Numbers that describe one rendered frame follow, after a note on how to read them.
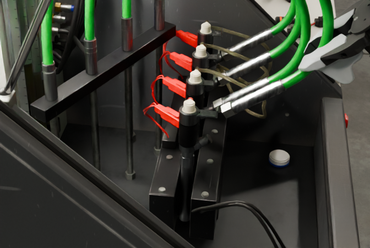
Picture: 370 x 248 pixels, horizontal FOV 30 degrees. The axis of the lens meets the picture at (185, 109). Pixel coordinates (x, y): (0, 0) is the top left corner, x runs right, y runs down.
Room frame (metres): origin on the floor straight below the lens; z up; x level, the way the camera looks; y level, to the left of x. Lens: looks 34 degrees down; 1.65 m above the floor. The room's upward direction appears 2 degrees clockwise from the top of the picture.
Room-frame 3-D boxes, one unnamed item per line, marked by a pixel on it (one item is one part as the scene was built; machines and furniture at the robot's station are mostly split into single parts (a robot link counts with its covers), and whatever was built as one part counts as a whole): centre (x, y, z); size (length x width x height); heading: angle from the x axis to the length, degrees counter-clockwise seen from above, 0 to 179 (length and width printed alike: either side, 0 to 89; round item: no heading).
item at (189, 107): (0.81, -0.01, 1.10); 0.02 x 0.02 x 0.03
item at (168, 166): (0.93, -0.02, 0.91); 0.34 x 0.10 x 0.15; 174
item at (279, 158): (1.04, -0.18, 0.84); 0.04 x 0.04 x 0.01
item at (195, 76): (0.89, -0.01, 1.10); 0.02 x 0.02 x 0.03
